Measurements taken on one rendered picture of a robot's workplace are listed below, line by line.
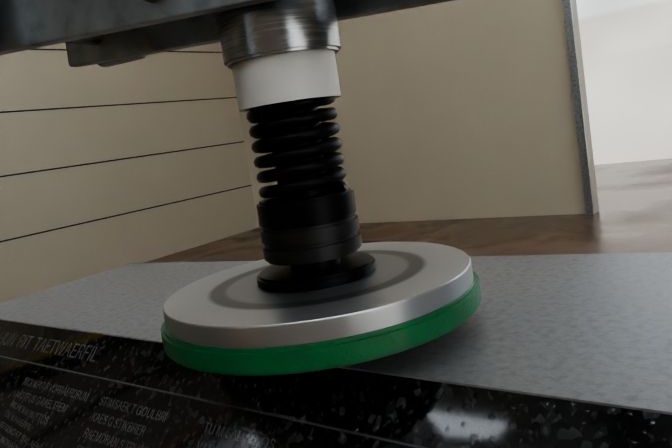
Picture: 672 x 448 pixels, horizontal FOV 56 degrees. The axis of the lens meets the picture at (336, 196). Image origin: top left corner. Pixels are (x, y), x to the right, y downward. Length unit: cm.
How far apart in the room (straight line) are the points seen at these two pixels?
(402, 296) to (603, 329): 13
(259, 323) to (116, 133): 587
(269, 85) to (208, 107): 656
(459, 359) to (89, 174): 568
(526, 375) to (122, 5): 33
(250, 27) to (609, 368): 28
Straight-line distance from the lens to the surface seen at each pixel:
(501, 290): 53
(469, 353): 40
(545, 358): 39
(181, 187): 659
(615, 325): 44
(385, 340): 35
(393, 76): 603
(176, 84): 673
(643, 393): 35
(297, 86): 40
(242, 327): 36
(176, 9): 41
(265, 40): 40
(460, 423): 36
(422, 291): 37
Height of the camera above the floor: 95
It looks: 6 degrees down
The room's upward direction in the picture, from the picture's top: 9 degrees counter-clockwise
